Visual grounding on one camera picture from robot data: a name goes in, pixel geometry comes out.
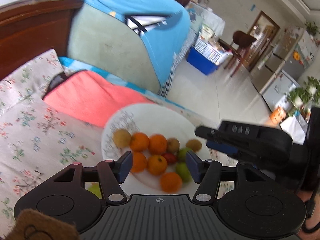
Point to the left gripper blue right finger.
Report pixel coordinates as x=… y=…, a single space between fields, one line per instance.
x=206 y=173

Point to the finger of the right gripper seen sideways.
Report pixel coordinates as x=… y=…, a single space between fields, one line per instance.
x=226 y=149

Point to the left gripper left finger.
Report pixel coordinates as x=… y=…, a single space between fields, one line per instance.
x=111 y=174

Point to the brown kiwi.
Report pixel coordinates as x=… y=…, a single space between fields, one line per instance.
x=194 y=144
x=173 y=145
x=121 y=138

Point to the round green fruit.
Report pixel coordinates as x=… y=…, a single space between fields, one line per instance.
x=95 y=189

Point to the person right hand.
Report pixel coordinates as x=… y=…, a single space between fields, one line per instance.
x=313 y=221

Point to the green fruit lower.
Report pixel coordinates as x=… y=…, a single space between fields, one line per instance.
x=182 y=170

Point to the green fruit upper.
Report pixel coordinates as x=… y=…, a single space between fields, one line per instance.
x=182 y=153

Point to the orange smiley bucket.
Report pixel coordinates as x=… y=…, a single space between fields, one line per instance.
x=278 y=115

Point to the red tomato centre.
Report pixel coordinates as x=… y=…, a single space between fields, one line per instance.
x=170 y=158

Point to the white cabinet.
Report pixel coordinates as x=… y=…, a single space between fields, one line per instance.
x=276 y=93

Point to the white round plate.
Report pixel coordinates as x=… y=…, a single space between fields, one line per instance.
x=150 y=119

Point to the potted green plant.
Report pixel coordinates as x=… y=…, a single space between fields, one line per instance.
x=303 y=98

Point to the coral pink towel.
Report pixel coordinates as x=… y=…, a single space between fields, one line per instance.
x=88 y=97

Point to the blue plastic bin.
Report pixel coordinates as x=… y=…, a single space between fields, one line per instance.
x=201 y=63

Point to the white plastic basket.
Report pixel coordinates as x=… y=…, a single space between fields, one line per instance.
x=214 y=54

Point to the brown plush sleeve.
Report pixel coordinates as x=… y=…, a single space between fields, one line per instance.
x=31 y=224

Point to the silver refrigerator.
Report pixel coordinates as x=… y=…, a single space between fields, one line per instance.
x=293 y=53

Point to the wooden chair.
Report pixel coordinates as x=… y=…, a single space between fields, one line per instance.
x=239 y=48

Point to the green sofa armrest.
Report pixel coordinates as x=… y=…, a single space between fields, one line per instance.
x=103 y=41

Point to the dark wooden side table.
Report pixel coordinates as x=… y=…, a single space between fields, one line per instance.
x=29 y=28

